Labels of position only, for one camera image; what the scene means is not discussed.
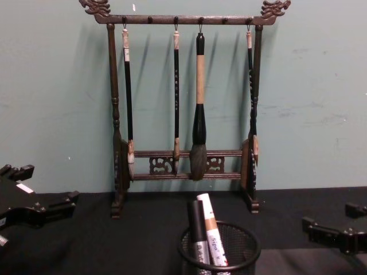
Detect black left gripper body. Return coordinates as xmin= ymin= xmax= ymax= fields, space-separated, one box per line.
xmin=0 ymin=175 xmax=49 ymax=231

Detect black table cloth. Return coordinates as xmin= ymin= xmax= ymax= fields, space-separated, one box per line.
xmin=0 ymin=186 xmax=367 ymax=275

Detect white and brown marker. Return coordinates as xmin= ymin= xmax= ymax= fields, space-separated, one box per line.
xmin=196 ymin=192 xmax=229 ymax=268

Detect black and silver marker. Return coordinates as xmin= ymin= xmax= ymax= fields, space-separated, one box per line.
xmin=187 ymin=200 xmax=212 ymax=266

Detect thin black brush, white bristles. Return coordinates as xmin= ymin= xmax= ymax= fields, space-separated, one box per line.
xmin=121 ymin=22 xmax=136 ymax=176

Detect thin black brush, brown tip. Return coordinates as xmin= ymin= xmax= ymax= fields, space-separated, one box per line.
xmin=245 ymin=23 xmax=262 ymax=168

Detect thin black brush, grey tip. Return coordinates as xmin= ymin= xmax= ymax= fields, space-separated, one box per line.
xmin=171 ymin=23 xmax=182 ymax=176

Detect large tan and black brush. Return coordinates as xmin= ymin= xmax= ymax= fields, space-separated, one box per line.
xmin=189 ymin=24 xmax=209 ymax=182

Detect dark carved wooden brush rack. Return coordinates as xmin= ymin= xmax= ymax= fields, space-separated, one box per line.
xmin=79 ymin=0 xmax=292 ymax=221

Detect black wire mesh pen cup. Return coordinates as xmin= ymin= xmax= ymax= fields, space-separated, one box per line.
xmin=178 ymin=219 xmax=262 ymax=275

